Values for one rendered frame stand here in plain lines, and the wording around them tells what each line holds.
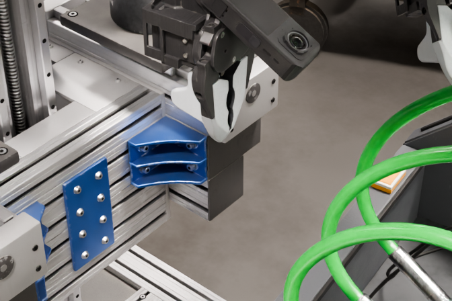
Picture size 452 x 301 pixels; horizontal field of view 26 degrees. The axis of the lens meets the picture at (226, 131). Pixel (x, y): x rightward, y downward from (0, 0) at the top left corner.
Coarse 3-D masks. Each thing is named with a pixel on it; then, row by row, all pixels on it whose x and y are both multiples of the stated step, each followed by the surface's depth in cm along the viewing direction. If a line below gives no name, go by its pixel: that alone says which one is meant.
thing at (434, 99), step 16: (432, 96) 87; (448, 96) 86; (400, 112) 90; (416, 112) 89; (384, 128) 92; (368, 144) 94; (368, 160) 95; (368, 192) 98; (368, 208) 99; (400, 256) 99; (416, 272) 99; (432, 288) 99
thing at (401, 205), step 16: (416, 176) 141; (384, 192) 134; (400, 192) 135; (416, 192) 144; (352, 208) 132; (384, 208) 132; (400, 208) 139; (416, 208) 147; (352, 224) 129; (352, 256) 125; (368, 256) 133; (384, 256) 140; (320, 272) 122; (352, 272) 129; (368, 272) 135; (304, 288) 120; (320, 288) 120; (336, 288) 125
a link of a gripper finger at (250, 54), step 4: (248, 48) 96; (248, 52) 96; (252, 52) 97; (244, 56) 96; (248, 56) 97; (252, 56) 97; (248, 60) 97; (252, 60) 98; (248, 64) 97; (252, 64) 98; (248, 68) 97; (248, 72) 98; (248, 76) 98; (248, 80) 98
